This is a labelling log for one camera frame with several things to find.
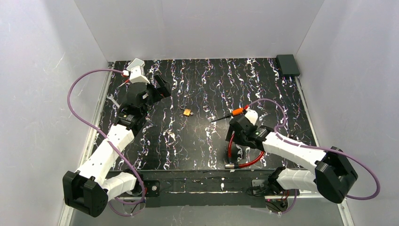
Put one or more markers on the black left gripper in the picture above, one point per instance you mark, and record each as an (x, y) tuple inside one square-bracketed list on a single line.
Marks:
[(153, 92)]

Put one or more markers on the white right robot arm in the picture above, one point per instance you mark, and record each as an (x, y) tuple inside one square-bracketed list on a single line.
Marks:
[(327, 173)]

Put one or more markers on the white small box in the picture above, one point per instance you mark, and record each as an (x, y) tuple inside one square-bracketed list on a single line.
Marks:
[(134, 63)]

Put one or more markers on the orange handled screwdriver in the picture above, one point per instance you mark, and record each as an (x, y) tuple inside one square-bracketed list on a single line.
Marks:
[(233, 113)]

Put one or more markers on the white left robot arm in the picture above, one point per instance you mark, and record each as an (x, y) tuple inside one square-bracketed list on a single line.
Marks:
[(107, 173)]

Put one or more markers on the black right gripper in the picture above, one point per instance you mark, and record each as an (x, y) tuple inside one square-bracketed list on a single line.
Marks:
[(242, 121)]

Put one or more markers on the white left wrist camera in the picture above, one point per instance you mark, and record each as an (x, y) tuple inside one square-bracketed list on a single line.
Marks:
[(136, 74)]

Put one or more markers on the red blue small screwdriver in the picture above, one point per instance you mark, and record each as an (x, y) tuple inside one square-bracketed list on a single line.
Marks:
[(124, 83)]

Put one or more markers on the silver open-end wrench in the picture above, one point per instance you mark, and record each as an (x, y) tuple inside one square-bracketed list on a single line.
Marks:
[(111, 98)]

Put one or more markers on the brass padlock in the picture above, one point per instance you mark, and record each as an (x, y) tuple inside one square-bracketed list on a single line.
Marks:
[(186, 111)]

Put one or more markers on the aluminium frame rail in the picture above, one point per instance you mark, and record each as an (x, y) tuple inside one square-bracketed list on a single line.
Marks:
[(67, 212)]

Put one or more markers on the black box in corner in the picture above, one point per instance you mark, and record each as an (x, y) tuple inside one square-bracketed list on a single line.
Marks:
[(287, 65)]

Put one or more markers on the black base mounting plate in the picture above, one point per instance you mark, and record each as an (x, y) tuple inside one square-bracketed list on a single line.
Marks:
[(242, 187)]

